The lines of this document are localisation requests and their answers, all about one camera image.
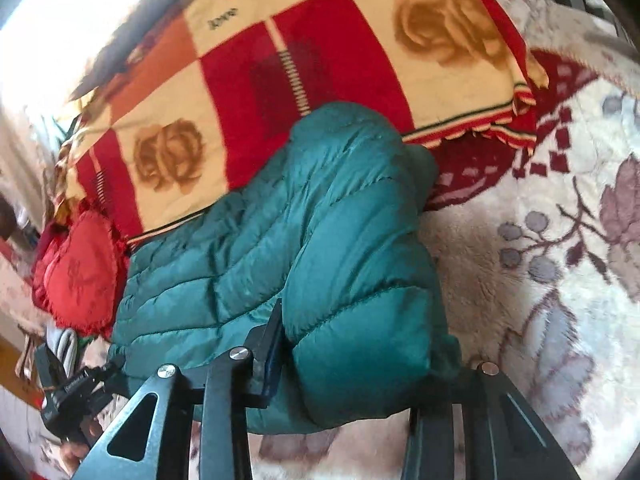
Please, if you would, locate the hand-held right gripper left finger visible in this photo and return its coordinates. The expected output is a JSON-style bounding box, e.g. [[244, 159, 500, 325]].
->
[[82, 299, 286, 480]]

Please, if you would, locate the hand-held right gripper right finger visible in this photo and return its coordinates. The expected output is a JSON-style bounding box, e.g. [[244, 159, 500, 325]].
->
[[402, 360, 582, 480]]

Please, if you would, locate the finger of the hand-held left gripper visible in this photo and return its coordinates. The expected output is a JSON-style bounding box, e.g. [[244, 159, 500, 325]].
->
[[82, 356, 127, 387]]

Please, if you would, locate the teal puffer jacket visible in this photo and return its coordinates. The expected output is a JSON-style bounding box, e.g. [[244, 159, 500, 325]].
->
[[107, 101, 463, 435]]

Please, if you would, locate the person's left hand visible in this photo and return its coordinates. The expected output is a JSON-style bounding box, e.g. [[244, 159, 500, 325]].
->
[[59, 417, 105, 478]]

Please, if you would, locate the grey white cloth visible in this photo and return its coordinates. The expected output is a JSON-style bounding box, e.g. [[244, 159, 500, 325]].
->
[[46, 326, 82, 367]]

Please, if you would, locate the red heart-shaped ruffled pillow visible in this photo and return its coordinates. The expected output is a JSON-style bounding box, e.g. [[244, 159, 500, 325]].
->
[[31, 205, 132, 341]]

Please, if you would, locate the white floral fleece blanket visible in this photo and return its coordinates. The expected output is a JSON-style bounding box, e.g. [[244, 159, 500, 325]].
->
[[75, 0, 640, 480]]

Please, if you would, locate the red cream rose checked blanket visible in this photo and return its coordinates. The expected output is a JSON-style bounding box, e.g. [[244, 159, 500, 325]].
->
[[52, 0, 541, 246]]

